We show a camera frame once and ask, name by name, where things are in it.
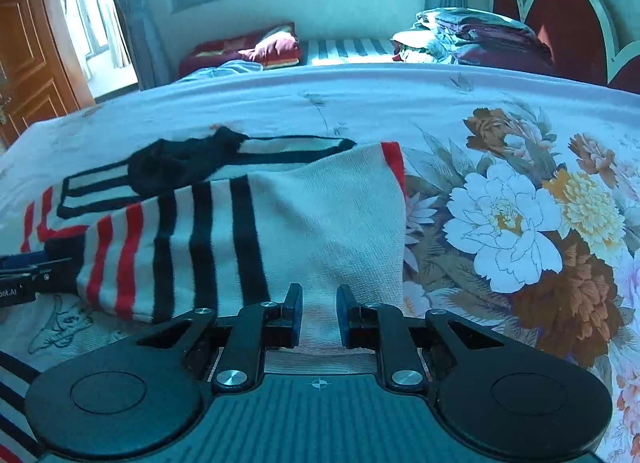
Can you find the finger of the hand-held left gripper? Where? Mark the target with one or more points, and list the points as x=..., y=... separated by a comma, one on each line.
x=30, y=265

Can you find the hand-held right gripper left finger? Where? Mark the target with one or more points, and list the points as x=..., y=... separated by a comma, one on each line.
x=296, y=313

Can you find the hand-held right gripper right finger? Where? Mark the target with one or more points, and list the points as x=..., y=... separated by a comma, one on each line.
x=342, y=318

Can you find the striped knit sweater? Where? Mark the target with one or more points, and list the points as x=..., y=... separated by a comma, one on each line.
x=300, y=223

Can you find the wooden door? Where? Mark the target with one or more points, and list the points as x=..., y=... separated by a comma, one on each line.
x=30, y=58

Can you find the floral bed sheet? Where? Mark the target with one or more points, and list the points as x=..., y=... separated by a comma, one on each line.
x=350, y=103

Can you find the light blue cloth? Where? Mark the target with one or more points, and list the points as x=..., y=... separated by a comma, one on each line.
x=225, y=69

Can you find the tall side window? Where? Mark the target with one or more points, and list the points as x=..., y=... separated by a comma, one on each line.
x=95, y=18

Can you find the red pillow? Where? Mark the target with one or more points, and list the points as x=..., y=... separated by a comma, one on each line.
x=275, y=48

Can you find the crumpled grey maroon blanket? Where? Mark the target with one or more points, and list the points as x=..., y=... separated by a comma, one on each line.
x=480, y=38

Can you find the red heart-shaped headboard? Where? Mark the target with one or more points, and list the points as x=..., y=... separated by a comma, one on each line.
x=570, y=18

